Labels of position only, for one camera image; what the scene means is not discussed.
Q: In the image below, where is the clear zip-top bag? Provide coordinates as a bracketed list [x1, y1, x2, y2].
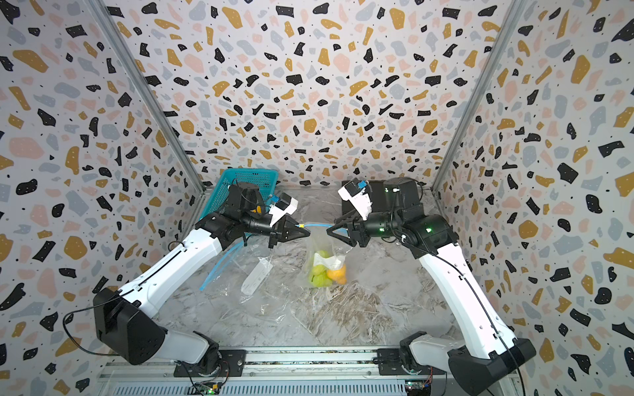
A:
[300, 223, 352, 288]
[199, 235, 273, 304]

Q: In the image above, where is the green pear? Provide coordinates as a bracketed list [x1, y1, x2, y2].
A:
[309, 265, 333, 288]

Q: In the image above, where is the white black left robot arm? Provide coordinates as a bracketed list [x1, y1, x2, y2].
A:
[93, 182, 310, 376]

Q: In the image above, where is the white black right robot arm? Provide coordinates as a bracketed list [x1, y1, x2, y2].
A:
[327, 178, 536, 395]

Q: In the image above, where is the teal plastic basket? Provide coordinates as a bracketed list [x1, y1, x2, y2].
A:
[197, 167, 279, 224]

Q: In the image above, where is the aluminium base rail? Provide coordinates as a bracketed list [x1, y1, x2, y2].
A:
[97, 346, 465, 395]

